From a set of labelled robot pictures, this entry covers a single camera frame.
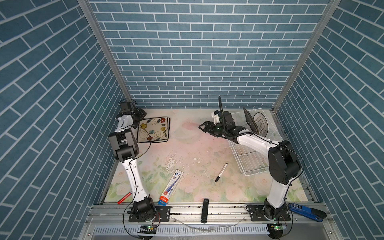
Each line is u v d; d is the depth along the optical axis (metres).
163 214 0.74
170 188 0.81
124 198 0.78
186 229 0.71
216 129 0.79
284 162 0.49
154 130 1.05
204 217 0.70
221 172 0.87
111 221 0.72
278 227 0.71
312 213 0.72
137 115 0.98
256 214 0.74
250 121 0.89
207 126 0.81
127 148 0.64
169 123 1.08
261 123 1.00
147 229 0.72
